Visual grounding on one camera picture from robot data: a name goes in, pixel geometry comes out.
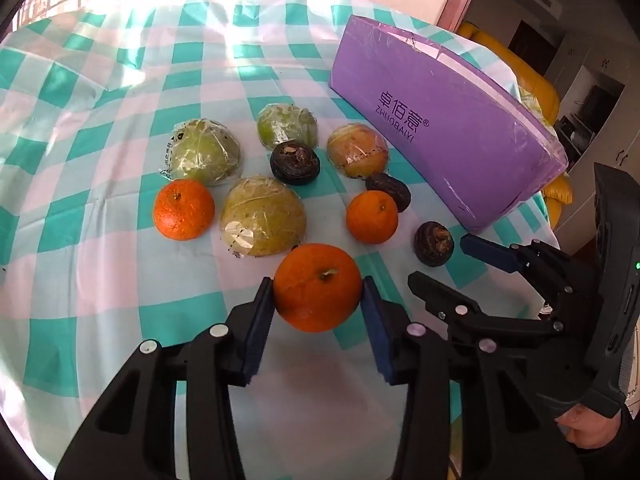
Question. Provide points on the yellow leather armchair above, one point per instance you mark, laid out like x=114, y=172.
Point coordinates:
x=537, y=82

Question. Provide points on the orange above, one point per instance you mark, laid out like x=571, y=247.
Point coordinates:
x=184, y=208
x=317, y=287
x=372, y=217

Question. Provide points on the yellow-green pear half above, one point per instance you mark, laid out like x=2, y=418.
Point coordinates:
x=262, y=215

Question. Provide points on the purple cardboard box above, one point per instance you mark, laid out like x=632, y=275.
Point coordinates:
x=440, y=125

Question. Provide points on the teal checkered tablecloth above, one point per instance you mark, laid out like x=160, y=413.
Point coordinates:
x=100, y=285

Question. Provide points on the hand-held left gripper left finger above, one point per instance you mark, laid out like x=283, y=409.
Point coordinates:
x=257, y=332

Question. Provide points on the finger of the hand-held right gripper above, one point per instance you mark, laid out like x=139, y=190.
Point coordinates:
x=487, y=250
x=445, y=300

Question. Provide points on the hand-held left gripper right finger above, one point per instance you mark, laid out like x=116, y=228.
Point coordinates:
x=377, y=332

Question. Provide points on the white wall cabinet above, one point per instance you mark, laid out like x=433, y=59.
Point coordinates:
x=575, y=45

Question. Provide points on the brownish pear half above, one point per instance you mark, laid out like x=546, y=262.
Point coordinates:
x=357, y=152

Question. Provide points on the dark brown water chestnut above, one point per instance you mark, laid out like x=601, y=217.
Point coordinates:
x=295, y=162
x=389, y=191
x=434, y=243

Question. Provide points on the black television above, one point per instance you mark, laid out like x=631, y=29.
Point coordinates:
x=597, y=102

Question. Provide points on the green pear half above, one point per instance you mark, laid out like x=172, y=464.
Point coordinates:
x=202, y=152
x=287, y=125

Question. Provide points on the person's right hand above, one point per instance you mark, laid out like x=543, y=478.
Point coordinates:
x=582, y=427

